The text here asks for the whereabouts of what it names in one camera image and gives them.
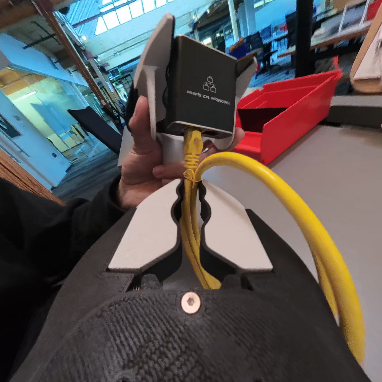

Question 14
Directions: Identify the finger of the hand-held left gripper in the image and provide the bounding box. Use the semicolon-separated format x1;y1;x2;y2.
133;13;176;141
233;56;258;135

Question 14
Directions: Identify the dark grey slab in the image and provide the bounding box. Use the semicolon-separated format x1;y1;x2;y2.
324;95;382;129

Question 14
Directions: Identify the skylight window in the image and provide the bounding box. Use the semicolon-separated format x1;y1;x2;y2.
94;0;172;36

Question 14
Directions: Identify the black office chair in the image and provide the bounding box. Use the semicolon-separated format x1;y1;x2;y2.
67;106;123;155

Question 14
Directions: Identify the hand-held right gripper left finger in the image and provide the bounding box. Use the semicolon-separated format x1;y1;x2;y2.
107;178;184;280

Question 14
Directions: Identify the person's left hand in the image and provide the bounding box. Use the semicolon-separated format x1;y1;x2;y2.
117;95;186;210

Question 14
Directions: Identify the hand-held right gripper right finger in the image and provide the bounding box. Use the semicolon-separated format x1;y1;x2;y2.
198;180;274;282

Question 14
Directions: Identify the yellow ethernet cable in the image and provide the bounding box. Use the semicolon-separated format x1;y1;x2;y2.
179;128;366;365

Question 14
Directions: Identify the red plastic bin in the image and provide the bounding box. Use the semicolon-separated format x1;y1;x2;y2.
235;56;343;166

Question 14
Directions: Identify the black ethernet splitter box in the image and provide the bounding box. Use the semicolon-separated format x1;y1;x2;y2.
165;35;239;140

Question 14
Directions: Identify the wooden support column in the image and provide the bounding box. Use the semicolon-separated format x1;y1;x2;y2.
34;0;120;120

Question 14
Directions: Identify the printed instruction board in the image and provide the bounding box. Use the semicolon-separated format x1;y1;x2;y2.
349;16;382;95

